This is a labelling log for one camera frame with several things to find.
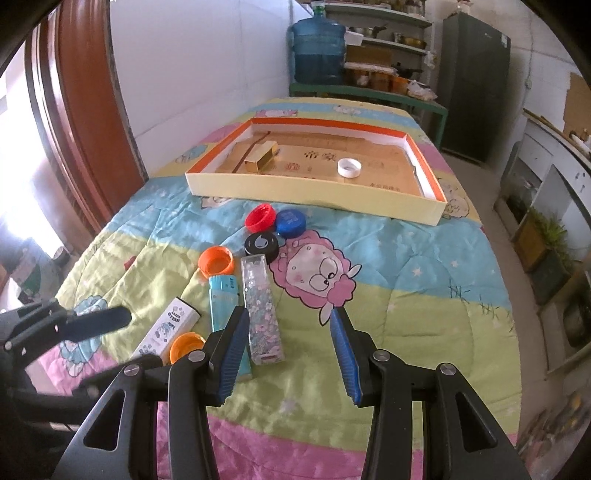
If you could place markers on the white bottle cap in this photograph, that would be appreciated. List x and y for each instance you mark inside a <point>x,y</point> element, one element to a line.
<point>349,167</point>

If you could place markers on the red bottle cap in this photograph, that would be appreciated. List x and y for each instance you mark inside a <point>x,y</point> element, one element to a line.
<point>259,218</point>

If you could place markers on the green potted plant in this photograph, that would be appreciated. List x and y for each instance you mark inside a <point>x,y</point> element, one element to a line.
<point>549,230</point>

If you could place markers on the brown wooden door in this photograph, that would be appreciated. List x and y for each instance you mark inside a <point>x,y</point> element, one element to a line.
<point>87,115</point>

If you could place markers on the white plastic bag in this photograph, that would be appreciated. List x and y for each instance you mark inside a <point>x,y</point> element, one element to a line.
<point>421,90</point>

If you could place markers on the teal lighter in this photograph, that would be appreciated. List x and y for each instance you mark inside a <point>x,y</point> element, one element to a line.
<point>224,297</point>

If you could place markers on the small gold box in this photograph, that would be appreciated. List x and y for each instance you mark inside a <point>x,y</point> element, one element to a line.
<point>259,159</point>

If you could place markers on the orange bottle cap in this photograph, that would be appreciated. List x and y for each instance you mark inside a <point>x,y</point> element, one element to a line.
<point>216,262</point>
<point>184,346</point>

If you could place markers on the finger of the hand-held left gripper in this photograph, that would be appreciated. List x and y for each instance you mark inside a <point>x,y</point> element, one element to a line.
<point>106,376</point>
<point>99,321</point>

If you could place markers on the shelf unit with cookware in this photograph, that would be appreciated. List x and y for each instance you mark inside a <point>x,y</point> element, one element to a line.
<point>383,46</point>

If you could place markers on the blue bottle cap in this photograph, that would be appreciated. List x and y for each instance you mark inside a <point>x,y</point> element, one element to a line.
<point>291,223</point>

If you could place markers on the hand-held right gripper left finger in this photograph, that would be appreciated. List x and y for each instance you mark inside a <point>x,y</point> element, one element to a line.
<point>231,357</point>

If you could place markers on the clear floral pattern box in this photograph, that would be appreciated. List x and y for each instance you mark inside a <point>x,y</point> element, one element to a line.
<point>261,314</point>

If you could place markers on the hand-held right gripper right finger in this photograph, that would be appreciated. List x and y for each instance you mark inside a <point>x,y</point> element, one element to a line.
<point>346,362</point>

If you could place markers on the dark grey refrigerator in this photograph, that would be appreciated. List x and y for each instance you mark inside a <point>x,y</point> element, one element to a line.
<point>473,83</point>

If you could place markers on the white printed small box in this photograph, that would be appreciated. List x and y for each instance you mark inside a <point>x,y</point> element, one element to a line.
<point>168,325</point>

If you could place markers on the flattened brown cardboard carton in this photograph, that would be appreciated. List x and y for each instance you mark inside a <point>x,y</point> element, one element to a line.
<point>314,164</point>

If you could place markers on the black bottle cap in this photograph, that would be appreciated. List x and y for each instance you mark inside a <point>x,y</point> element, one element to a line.
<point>261,243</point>

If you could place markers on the orange rimmed cardboard box tray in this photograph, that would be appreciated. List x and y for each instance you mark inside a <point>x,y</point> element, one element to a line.
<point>323,196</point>

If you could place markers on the brown cardboard sheet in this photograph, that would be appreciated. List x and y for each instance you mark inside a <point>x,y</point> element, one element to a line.
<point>579,104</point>

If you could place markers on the blue water jug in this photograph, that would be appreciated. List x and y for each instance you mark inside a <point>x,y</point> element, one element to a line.
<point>318,44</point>

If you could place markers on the printed cartoon sheep blanket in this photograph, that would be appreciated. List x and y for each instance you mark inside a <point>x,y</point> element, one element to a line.
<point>415,277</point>

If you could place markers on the white cabinet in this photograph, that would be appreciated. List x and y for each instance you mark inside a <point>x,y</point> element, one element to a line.
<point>554,184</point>

